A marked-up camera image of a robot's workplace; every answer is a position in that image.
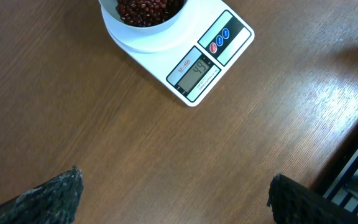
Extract red adzuki beans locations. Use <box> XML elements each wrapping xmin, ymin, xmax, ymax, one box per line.
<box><xmin>116</xmin><ymin>0</ymin><xmax>185</xmax><ymax>27</ymax></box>

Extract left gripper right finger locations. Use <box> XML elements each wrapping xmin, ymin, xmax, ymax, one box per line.
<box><xmin>267</xmin><ymin>174</ymin><xmax>358</xmax><ymax>224</ymax></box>

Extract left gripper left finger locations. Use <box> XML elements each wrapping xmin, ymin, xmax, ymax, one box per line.
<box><xmin>0</xmin><ymin>166</ymin><xmax>84</xmax><ymax>224</ymax></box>

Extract black metal frame below table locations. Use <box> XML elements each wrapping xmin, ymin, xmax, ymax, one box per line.
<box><xmin>312</xmin><ymin>125</ymin><xmax>358</xmax><ymax>215</ymax></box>

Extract white digital kitchen scale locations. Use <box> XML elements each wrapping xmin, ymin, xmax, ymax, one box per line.
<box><xmin>105</xmin><ymin>0</ymin><xmax>255</xmax><ymax>106</ymax></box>

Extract white round bowl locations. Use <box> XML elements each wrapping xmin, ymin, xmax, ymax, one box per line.
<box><xmin>99</xmin><ymin>0</ymin><xmax>188</xmax><ymax>34</ymax></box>

